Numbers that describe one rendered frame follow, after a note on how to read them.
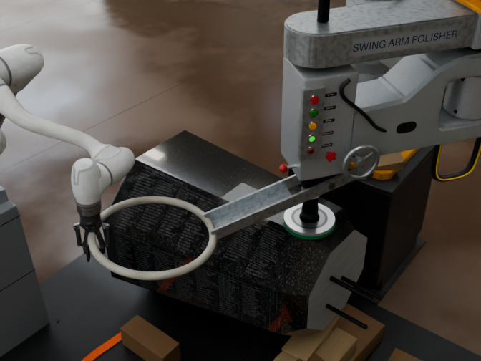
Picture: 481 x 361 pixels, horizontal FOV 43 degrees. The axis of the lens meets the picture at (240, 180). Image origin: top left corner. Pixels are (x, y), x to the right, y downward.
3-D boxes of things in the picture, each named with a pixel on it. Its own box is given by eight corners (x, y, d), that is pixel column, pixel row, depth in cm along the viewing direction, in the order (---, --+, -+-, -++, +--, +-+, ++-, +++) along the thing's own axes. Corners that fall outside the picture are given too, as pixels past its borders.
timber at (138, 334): (122, 344, 310) (119, 328, 303) (139, 329, 317) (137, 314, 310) (164, 374, 294) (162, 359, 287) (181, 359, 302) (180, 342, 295)
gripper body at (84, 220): (76, 216, 222) (79, 236, 227) (99, 217, 222) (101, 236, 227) (79, 205, 228) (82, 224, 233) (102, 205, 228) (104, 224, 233)
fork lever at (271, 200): (356, 151, 253) (355, 142, 250) (379, 176, 238) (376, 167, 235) (204, 216, 248) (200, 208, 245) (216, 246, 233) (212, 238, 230)
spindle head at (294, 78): (360, 143, 253) (372, 41, 227) (386, 172, 235) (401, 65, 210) (279, 157, 244) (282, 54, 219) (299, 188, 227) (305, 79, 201)
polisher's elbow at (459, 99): (431, 104, 249) (440, 59, 238) (469, 94, 255) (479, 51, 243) (462, 124, 235) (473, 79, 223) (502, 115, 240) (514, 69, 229)
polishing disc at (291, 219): (336, 237, 244) (336, 235, 243) (283, 235, 245) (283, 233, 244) (333, 205, 261) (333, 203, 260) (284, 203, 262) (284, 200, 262)
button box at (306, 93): (317, 154, 222) (323, 84, 205) (320, 158, 220) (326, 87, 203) (297, 157, 220) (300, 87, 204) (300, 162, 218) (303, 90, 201)
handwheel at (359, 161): (366, 163, 236) (371, 130, 227) (379, 177, 228) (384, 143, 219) (331, 170, 232) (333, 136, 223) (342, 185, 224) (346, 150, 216)
